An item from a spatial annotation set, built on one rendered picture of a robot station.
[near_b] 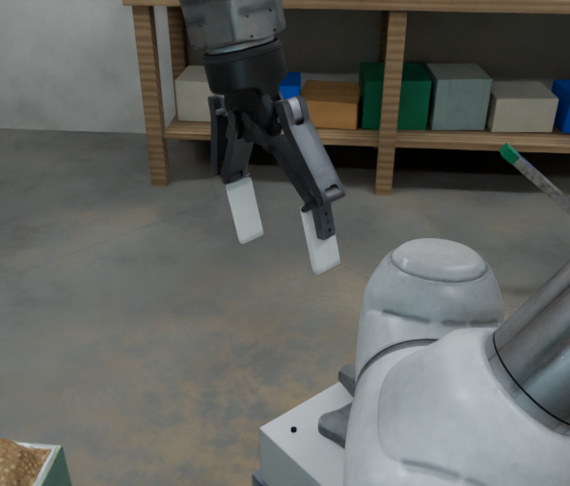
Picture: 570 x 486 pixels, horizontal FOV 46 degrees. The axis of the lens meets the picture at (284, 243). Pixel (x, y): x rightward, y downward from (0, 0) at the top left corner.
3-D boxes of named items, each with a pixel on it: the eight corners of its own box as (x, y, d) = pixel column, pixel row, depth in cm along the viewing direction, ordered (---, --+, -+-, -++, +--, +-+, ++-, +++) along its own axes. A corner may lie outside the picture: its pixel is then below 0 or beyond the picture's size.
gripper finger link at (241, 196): (228, 185, 71) (224, 184, 72) (242, 244, 74) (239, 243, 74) (251, 176, 72) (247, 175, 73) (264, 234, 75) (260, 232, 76)
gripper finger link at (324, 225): (319, 182, 61) (339, 187, 58) (329, 232, 63) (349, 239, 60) (306, 187, 60) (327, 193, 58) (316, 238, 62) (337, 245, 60)
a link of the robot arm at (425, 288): (478, 368, 89) (507, 222, 78) (493, 474, 73) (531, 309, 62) (356, 355, 91) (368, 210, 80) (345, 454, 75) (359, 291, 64)
